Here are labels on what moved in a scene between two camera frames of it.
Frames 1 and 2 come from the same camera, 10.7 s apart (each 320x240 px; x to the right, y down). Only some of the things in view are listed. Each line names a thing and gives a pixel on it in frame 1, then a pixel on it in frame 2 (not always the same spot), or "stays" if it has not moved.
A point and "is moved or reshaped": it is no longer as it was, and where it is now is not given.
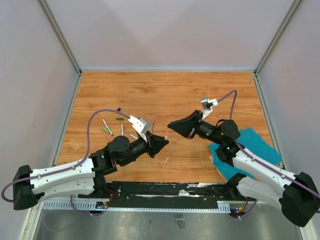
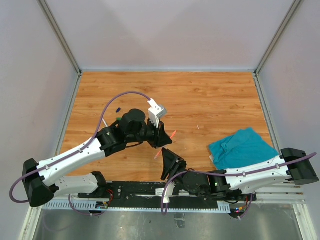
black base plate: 166,194 stays
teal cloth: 251,140 stays
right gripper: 187,127 -> 169,165
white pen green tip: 104,121 stays
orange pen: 166,138 is moved or reshaped
